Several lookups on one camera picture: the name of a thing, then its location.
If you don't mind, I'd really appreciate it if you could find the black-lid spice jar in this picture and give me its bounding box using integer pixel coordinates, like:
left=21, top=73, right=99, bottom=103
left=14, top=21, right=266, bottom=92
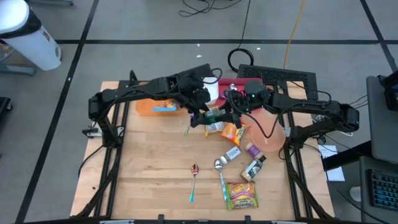
left=239, top=154, right=267, bottom=183

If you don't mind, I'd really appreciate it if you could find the black tangled cable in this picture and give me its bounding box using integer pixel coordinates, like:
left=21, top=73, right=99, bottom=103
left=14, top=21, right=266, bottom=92
left=178, top=0, right=243, bottom=18

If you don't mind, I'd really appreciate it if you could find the purple iridescent spoon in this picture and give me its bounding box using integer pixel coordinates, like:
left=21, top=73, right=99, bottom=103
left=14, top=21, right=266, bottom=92
left=183, top=112, right=197, bottom=136

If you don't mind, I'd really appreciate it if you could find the black box device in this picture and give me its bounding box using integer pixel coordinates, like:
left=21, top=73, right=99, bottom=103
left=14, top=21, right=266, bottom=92
left=377, top=70, right=398, bottom=112

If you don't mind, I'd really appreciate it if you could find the purple-label spice jar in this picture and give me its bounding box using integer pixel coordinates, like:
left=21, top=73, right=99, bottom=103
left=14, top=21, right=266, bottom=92
left=244, top=141, right=264, bottom=160

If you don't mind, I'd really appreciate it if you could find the blue silicone spoon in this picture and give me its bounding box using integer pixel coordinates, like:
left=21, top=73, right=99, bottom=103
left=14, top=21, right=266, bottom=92
left=152, top=104, right=178, bottom=113

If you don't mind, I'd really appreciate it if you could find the green chili ramen packet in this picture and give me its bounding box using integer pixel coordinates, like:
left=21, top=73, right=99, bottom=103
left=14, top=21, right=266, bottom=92
left=225, top=181, right=259, bottom=210

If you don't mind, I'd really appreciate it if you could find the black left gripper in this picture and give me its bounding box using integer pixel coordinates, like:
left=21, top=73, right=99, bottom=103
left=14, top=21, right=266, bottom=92
left=178, top=73, right=219, bottom=129

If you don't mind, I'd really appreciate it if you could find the grey desk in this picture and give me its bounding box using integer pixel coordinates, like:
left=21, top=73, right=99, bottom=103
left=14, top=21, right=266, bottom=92
left=359, top=155, right=398, bottom=224

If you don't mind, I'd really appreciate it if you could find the white computer mouse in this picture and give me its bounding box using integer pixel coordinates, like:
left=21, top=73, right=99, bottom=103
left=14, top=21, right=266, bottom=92
left=349, top=185, right=362, bottom=202

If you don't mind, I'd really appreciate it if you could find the yellow cable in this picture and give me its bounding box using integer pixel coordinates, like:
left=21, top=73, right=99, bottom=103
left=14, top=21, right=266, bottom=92
left=282, top=0, right=308, bottom=70

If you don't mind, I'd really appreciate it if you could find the black flat board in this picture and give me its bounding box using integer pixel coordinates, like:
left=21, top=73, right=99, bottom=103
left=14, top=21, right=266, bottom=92
left=174, top=63, right=216, bottom=79

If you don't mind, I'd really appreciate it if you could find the red plastic tray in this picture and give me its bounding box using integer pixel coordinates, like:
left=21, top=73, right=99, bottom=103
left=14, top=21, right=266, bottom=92
left=217, top=77, right=265, bottom=100

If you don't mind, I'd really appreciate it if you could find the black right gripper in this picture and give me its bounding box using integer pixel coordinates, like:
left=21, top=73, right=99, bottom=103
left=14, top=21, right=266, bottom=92
left=216, top=80, right=271, bottom=129

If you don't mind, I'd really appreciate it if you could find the black caster foot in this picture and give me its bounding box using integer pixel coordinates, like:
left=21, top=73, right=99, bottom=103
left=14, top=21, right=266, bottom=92
left=0, top=96, right=14, bottom=121

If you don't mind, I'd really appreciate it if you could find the white plastic bin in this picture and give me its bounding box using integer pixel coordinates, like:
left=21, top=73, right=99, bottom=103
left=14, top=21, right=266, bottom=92
left=201, top=77, right=220, bottom=106

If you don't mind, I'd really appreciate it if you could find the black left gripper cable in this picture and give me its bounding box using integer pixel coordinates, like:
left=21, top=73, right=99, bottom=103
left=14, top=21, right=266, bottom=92
left=208, top=67, right=223, bottom=85

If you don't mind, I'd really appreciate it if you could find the white trash can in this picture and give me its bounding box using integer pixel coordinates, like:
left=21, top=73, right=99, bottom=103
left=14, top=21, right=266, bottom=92
left=0, top=0, right=63, bottom=72

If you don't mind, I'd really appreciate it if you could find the translucent orange tray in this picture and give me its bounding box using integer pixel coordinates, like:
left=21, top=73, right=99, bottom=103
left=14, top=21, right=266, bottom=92
left=136, top=98, right=187, bottom=117

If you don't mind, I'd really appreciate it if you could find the orange chicken ramen packet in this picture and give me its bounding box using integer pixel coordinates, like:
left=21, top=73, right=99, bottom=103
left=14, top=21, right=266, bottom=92
left=220, top=121, right=251, bottom=146

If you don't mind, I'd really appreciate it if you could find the white paper sheet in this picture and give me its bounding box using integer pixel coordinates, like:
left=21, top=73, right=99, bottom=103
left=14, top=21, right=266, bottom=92
left=317, top=144, right=346, bottom=182

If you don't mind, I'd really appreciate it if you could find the green-lid spice jar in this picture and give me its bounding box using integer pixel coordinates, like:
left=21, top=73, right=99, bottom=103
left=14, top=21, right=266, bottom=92
left=205, top=108, right=221, bottom=123

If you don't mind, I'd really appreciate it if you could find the grey stand base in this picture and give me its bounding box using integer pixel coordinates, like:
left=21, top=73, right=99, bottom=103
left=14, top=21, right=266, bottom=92
left=0, top=62, right=37, bottom=77

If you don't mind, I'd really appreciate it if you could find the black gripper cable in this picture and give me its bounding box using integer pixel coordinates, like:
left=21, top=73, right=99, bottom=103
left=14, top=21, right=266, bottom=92
left=241, top=102, right=299, bottom=139
left=208, top=67, right=223, bottom=85

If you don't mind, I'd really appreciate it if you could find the spoon with teal patterned handle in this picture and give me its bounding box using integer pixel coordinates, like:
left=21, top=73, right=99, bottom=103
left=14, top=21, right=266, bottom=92
left=213, top=158, right=229, bottom=202

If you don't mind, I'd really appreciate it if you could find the gold iridescent spoon teal handle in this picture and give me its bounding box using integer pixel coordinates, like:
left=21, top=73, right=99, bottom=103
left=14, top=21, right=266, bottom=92
left=188, top=163, right=200, bottom=203

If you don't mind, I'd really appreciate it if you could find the translucent peach bowl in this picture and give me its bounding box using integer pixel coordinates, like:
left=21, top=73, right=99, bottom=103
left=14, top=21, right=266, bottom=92
left=241, top=107, right=286, bottom=152

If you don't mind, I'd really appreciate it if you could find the black coiled cable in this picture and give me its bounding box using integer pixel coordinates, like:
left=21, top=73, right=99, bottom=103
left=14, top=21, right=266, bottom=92
left=227, top=0, right=256, bottom=74

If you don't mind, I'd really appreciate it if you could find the white-lid spice jar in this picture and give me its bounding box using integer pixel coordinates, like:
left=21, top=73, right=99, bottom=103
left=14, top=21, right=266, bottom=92
left=220, top=145, right=243, bottom=165

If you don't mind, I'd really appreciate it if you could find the backlit keyboard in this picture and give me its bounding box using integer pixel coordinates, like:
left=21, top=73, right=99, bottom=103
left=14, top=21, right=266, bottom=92
left=368, top=169, right=398, bottom=212

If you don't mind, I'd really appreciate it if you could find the black perforated panel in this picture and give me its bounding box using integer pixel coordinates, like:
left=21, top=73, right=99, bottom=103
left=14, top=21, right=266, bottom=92
left=236, top=63, right=319, bottom=102

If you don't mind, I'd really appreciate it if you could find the yellow white ramen packet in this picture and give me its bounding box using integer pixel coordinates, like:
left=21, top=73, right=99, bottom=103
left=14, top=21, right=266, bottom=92
left=204, top=106, right=225, bottom=137

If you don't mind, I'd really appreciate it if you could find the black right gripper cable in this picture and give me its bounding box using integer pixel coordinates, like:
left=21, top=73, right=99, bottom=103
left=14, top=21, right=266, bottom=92
left=241, top=102, right=299, bottom=139

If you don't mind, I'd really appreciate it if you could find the yellow blue ramen packet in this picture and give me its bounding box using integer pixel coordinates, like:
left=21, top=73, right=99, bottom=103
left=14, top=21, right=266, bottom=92
left=160, top=98, right=178, bottom=110

